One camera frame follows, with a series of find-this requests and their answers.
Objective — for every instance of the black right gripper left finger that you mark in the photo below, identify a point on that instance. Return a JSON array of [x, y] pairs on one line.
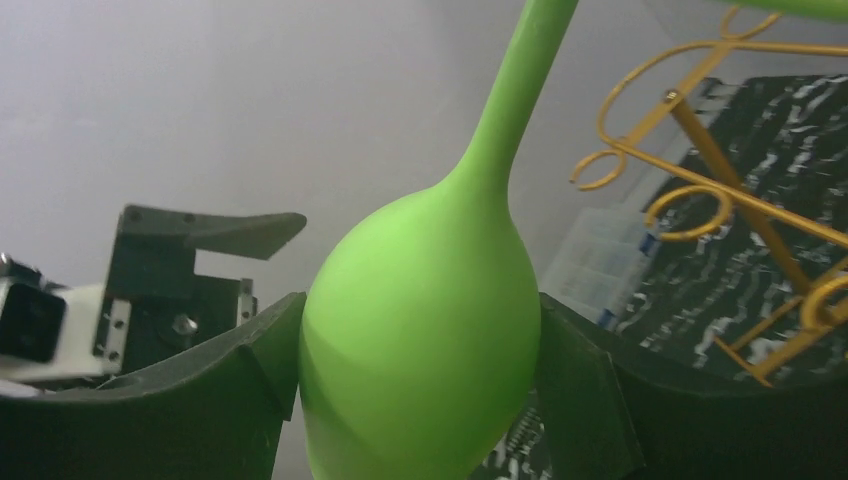
[[215, 411]]

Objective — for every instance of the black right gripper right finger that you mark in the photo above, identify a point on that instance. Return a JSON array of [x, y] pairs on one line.
[[615, 410]]

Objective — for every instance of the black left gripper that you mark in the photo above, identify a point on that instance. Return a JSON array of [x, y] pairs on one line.
[[155, 305]]

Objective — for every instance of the green plastic wine glass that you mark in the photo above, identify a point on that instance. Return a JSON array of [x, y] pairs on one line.
[[421, 332]]

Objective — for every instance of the gold rectangular rack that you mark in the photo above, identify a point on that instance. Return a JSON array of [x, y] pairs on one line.
[[818, 315]]

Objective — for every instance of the black bit strip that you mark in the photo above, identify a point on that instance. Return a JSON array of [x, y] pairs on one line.
[[522, 453]]

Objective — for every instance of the clear plastic screw box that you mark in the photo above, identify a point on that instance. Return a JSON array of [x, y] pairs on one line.
[[601, 262]]

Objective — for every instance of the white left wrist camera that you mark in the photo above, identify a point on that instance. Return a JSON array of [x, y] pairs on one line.
[[53, 335]]

